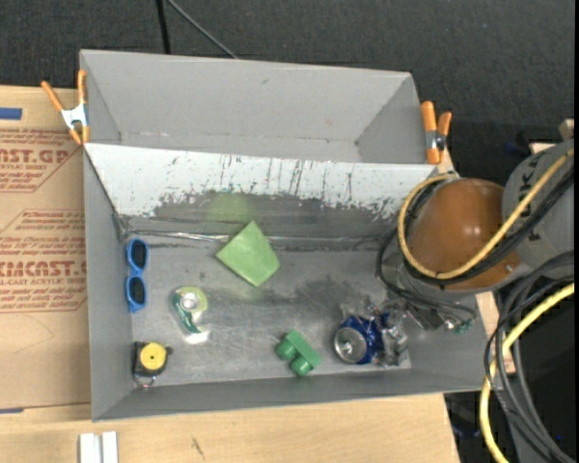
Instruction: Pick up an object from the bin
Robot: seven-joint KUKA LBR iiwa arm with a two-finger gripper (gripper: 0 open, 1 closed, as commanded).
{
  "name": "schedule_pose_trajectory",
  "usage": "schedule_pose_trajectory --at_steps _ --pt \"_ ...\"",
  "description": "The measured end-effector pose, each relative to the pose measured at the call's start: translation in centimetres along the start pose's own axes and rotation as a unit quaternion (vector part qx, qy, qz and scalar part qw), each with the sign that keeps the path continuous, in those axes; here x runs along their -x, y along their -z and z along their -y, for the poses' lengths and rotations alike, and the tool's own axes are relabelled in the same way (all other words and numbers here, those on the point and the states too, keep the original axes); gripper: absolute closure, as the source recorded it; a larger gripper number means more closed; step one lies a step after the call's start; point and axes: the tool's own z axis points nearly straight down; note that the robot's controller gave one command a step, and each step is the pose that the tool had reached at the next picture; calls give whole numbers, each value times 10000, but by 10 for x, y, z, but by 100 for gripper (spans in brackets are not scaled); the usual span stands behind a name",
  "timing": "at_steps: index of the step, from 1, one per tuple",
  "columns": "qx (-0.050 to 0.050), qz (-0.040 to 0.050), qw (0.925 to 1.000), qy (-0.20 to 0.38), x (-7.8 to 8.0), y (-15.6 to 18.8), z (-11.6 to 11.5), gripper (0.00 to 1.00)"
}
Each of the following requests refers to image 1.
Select black and yellow tape measure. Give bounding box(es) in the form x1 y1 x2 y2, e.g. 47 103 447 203
131 340 175 389

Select green toy block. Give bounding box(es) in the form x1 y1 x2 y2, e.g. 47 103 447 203
274 328 323 378

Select grey metal bin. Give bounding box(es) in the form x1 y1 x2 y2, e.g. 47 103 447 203
79 49 489 422

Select blue sunglasses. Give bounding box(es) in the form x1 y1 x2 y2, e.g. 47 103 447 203
124 237 151 314

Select blue drink can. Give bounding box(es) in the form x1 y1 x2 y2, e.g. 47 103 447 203
333 314 388 367

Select brown cardboard board red print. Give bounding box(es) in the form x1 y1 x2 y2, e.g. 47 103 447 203
0 83 94 417

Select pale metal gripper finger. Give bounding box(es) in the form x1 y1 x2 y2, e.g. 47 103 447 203
364 299 403 329
378 329 410 368

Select green flat sponge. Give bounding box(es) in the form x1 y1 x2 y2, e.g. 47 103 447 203
214 220 282 288

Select clear bottle with green label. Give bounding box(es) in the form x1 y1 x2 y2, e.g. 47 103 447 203
169 285 211 344

